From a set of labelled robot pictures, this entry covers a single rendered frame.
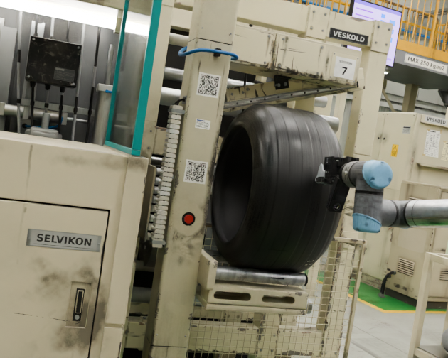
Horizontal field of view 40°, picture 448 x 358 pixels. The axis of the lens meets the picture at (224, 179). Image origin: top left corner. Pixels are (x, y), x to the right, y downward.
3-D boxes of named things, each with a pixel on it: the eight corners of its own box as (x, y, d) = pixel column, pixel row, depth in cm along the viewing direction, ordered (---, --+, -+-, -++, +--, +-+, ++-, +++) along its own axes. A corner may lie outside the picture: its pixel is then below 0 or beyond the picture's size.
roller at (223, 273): (207, 277, 204) (211, 279, 200) (209, 263, 204) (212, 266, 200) (301, 285, 215) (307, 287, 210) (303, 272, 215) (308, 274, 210)
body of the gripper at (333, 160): (345, 160, 186) (365, 159, 175) (341, 188, 186) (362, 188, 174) (323, 156, 184) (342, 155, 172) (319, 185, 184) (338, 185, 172)
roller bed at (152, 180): (144, 241, 240) (154, 166, 238) (137, 234, 254) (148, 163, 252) (191, 246, 246) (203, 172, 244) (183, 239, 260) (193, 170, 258)
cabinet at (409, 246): (420, 310, 607) (441, 186, 601) (381, 293, 659) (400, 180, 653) (483, 311, 648) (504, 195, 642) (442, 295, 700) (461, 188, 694)
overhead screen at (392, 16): (344, 55, 568) (354, -4, 565) (341, 55, 573) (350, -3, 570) (393, 67, 595) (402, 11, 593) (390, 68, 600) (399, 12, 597)
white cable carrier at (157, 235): (151, 246, 202) (173, 104, 200) (149, 243, 207) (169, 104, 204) (164, 248, 203) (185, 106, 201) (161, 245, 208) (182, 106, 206)
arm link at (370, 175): (367, 190, 157) (370, 157, 158) (346, 190, 168) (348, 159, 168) (393, 192, 160) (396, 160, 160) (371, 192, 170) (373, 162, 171)
